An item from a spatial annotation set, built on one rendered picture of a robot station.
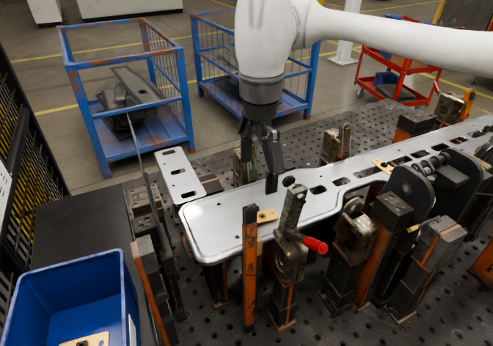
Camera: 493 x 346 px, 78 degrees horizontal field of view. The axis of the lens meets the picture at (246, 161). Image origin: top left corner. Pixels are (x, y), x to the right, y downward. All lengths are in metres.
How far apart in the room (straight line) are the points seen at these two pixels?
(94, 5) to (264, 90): 7.89
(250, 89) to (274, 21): 0.13
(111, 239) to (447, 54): 0.77
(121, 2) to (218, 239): 7.93
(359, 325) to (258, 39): 0.84
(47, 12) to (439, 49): 8.06
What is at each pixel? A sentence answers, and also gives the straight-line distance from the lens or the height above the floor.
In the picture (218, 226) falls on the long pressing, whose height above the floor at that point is 1.00.
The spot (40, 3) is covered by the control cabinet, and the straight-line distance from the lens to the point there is 8.31.
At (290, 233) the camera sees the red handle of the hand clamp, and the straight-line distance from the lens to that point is 0.70.
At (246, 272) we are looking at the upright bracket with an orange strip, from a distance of 0.73.
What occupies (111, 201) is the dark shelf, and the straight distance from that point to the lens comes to 0.92.
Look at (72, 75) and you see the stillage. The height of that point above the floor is 0.88.
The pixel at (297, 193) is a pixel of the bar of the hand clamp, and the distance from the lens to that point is 0.60.
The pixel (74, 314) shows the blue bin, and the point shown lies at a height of 1.03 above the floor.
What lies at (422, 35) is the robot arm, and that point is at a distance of 0.62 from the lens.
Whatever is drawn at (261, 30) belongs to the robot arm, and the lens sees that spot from 0.56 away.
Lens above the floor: 1.61
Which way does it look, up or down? 37 degrees down
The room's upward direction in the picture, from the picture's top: straight up
